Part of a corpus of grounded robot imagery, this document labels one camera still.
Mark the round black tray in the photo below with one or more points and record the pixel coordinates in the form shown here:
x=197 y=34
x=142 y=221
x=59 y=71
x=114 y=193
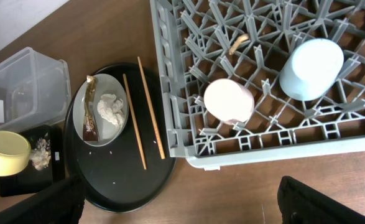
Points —
x=114 y=177

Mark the clear plastic bin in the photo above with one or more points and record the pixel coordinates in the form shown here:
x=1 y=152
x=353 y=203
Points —
x=34 y=90

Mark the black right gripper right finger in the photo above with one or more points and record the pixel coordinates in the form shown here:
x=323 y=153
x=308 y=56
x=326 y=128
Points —
x=299 y=203

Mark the right wooden chopstick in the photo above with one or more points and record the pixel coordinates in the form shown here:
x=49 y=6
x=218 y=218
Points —
x=151 y=110

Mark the yellow bowl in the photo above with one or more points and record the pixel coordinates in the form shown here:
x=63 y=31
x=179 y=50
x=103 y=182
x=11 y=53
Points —
x=14 y=153

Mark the brown snack wrapper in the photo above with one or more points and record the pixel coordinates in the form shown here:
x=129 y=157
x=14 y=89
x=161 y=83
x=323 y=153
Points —
x=90 y=130

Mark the grey dishwasher rack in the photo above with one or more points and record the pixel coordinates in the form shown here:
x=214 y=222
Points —
x=192 y=40

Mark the food scrap in rack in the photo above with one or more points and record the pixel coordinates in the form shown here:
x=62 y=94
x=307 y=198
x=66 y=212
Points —
x=237 y=43

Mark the blue cup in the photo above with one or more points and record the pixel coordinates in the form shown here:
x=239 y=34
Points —
x=311 y=69

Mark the crumpled white napkin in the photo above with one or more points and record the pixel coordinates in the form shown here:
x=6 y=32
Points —
x=110 y=109

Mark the black rectangular tray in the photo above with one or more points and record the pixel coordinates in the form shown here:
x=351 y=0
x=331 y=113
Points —
x=31 y=180

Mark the pink cup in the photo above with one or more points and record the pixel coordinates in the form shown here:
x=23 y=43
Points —
x=229 y=101

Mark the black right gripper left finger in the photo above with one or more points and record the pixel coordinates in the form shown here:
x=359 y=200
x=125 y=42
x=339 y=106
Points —
x=62 y=202

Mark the grey plate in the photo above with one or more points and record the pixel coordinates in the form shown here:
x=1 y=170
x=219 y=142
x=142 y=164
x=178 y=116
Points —
x=107 y=84

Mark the food scraps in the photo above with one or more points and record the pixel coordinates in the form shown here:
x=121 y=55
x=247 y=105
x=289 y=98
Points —
x=41 y=153

